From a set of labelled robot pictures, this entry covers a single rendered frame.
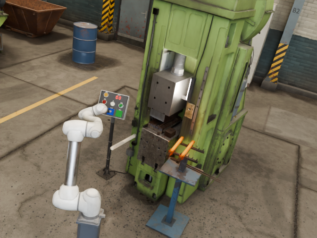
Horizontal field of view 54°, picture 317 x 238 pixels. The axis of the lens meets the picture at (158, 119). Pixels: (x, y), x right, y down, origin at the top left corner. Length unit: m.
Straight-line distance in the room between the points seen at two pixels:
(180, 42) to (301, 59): 6.04
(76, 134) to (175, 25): 1.52
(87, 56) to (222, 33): 5.28
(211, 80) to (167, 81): 0.46
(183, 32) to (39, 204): 2.47
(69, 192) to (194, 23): 1.96
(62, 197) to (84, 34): 5.53
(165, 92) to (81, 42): 4.75
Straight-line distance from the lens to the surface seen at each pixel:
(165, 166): 3.33
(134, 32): 10.12
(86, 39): 7.83
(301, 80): 9.18
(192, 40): 3.27
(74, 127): 2.66
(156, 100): 3.46
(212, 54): 3.18
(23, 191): 4.08
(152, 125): 3.60
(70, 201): 2.76
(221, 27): 3.11
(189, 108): 3.41
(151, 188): 3.96
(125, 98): 3.66
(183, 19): 3.30
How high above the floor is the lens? 2.72
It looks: 28 degrees down
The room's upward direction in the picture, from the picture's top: 11 degrees clockwise
